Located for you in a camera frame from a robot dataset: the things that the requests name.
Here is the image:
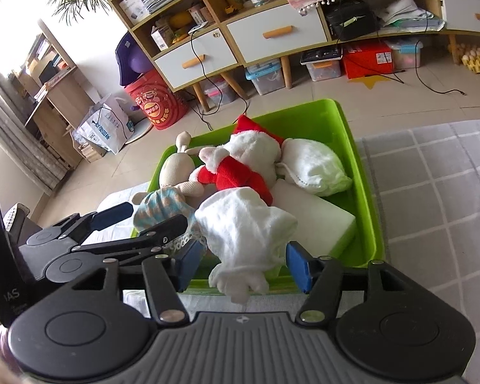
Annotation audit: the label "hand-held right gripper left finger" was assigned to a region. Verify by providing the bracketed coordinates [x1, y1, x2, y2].
[68, 242, 207, 326]

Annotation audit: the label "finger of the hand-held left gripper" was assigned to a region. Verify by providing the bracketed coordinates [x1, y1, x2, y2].
[58, 202, 135, 246]
[70, 214, 189, 265]

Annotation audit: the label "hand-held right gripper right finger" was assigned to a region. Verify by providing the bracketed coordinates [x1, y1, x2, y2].
[286, 241, 403, 326]

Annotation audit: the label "large white foam block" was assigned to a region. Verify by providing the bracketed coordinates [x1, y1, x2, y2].
[270, 178, 358, 261]

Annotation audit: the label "beige knitted bunny doll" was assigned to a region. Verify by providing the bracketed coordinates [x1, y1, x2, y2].
[133, 132, 209, 257]

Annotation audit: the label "white towel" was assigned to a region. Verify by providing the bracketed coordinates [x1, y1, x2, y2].
[279, 138, 354, 198]
[194, 187, 299, 305]

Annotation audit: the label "green plastic bin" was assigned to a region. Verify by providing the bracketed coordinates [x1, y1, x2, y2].
[130, 99, 386, 297]

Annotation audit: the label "white plush toy red hat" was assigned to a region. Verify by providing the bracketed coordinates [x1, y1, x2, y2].
[189, 115, 285, 205]

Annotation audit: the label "white paper shopping bag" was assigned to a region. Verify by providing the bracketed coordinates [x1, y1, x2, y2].
[76, 94, 135, 155]

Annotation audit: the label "white round stand base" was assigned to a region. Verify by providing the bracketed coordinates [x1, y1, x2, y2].
[124, 118, 155, 145]

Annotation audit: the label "grey curtain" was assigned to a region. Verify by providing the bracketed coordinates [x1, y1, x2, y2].
[0, 64, 71, 197]

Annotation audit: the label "red printed bucket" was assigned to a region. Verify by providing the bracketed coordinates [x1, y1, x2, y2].
[124, 69, 191, 130]

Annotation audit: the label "wooden desk with shelves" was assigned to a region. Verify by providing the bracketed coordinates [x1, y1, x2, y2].
[14, 18, 109, 164]

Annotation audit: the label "grey checked blanket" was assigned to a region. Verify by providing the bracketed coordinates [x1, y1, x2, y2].
[96, 119, 480, 384]

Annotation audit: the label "clear storage box pink contents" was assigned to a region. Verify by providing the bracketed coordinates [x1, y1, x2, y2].
[202, 78, 238, 107]

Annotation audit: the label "purple bag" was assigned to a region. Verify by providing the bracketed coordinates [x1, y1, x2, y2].
[115, 31, 155, 87]

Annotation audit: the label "small white carton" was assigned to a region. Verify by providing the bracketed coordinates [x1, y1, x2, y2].
[151, 24, 175, 51]

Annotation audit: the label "clear storage box blue lid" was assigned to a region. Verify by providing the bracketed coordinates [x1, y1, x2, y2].
[245, 59, 285, 96]

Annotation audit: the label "yellow star floor sticker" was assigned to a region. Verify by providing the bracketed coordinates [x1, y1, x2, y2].
[352, 73, 391, 89]

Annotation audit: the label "clear storage box dark lid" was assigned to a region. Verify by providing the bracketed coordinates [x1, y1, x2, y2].
[300, 46, 344, 82]

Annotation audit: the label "yellow round object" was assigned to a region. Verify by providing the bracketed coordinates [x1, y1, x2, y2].
[170, 11, 193, 39]

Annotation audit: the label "white appliance box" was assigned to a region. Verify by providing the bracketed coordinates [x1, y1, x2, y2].
[119, 0, 151, 25]

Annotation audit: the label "wooden shelf cabinet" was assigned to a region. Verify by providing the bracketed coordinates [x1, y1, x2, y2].
[108, 0, 333, 115]

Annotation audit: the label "red cardboard box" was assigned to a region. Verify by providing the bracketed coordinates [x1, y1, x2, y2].
[341, 42, 397, 80]

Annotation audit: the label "clear storage box pastel contents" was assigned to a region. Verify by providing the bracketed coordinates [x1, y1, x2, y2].
[390, 38, 427, 71]

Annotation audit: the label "black bag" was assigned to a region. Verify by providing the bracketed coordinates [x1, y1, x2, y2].
[324, 0, 381, 42]

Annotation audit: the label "curved wooden tv stand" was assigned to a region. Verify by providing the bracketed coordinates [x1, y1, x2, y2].
[319, 0, 480, 69]

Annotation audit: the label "yellow egg tray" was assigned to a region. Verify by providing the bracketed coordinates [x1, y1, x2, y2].
[455, 44, 480, 75]

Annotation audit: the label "pile of papers and cloths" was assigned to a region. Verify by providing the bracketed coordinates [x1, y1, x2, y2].
[378, 0, 445, 33]

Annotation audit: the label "black power cable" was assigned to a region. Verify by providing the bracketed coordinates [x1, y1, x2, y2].
[413, 34, 467, 97]
[189, 30, 251, 129]
[363, 28, 405, 85]

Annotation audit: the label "white drawer wooden handle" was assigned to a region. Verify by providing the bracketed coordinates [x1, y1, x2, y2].
[226, 2, 329, 65]
[440, 0, 480, 35]
[154, 28, 240, 91]

